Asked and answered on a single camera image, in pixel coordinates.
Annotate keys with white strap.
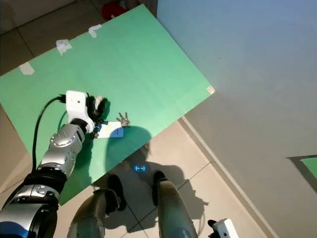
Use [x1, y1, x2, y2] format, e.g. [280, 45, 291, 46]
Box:
[93, 94, 105, 111]

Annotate keys with white card tag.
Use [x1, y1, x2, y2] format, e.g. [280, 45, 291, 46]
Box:
[92, 112, 131, 139]

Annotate grey right robot leg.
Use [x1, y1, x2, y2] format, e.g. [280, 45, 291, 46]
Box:
[151, 171, 200, 238]

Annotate grey robot leg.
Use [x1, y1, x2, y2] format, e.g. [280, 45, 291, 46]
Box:
[67, 174, 128, 238]
[151, 171, 200, 238]

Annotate green table cover sheet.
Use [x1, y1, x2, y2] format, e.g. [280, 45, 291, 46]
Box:
[0, 4, 216, 206]

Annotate white masking tape piece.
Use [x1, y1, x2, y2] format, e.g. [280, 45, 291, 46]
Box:
[55, 39, 73, 55]
[88, 24, 103, 38]
[19, 62, 35, 76]

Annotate red plastic container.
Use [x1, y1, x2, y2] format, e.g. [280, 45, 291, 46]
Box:
[102, 0, 132, 21]

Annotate grey left robot leg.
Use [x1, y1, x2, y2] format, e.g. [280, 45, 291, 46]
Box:
[67, 174, 128, 238]

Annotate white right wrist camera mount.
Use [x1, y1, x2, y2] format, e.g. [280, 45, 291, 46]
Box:
[214, 218, 239, 238]

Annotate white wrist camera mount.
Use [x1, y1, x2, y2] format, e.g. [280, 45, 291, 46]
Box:
[214, 218, 239, 238]
[65, 90, 91, 122]

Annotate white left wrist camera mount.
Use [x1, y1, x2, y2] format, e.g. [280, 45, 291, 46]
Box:
[65, 90, 91, 122]

